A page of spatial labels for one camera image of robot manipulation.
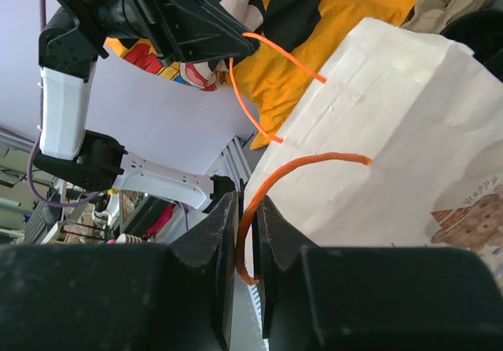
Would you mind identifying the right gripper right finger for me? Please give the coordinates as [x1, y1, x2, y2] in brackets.
[252, 199, 502, 350]

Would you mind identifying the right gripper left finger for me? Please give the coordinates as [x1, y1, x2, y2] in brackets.
[1, 192, 239, 350]

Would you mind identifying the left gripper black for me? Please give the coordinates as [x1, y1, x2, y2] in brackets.
[41, 0, 259, 64]

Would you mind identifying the paper bag with orange handles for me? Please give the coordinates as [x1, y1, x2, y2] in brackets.
[237, 18, 502, 284]

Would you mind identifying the black coffee cup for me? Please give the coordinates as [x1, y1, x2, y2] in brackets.
[441, 9, 503, 81]

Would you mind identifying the orange cartoon cloth bag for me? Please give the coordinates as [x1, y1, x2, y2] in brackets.
[106, 0, 418, 150]

